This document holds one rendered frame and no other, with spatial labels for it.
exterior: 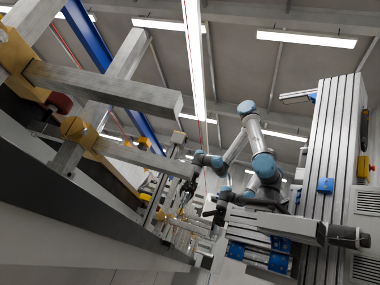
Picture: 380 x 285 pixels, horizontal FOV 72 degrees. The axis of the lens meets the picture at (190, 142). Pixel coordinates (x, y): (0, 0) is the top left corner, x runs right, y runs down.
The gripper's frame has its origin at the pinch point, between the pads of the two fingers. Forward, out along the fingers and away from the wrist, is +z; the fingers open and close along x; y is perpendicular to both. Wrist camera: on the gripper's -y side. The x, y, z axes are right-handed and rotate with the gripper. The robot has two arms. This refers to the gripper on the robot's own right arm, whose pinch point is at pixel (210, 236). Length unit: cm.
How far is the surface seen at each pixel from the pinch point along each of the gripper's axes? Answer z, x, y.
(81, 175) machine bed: 4, -90, -47
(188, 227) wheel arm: 1.7, -26.5, -11.4
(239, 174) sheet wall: -374, 885, 1
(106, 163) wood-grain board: -6, -79, -46
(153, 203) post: 0, -57, -27
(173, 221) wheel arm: 1.8, -26.5, -20.7
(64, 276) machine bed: 40, -67, -47
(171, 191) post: -13.4, -30.7, -27.1
